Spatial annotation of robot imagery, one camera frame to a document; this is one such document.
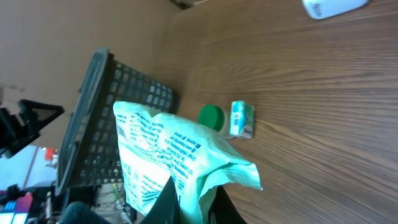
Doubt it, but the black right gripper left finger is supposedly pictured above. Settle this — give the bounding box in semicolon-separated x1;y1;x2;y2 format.
140;177;180;224

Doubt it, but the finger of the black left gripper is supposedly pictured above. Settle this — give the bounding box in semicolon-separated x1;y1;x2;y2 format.
19;100;65;136

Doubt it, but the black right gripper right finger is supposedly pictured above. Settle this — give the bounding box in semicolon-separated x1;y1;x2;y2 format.
208;186;247;224

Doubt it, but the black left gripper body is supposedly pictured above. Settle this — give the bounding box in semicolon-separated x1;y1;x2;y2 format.
1;108;40;159

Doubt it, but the teal tissue pack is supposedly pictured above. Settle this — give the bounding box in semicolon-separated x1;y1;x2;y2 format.
113;101;262;223

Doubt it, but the green lid jar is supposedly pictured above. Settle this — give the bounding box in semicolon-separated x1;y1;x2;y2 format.
197;105;234;140

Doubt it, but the teal white small carton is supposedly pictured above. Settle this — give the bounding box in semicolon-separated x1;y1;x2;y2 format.
229;101;255;139

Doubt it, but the white barcode scanner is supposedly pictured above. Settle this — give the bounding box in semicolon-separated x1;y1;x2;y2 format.
302;0;369;20

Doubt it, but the grey plastic basket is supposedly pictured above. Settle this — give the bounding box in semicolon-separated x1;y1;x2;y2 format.
55;48;180;195

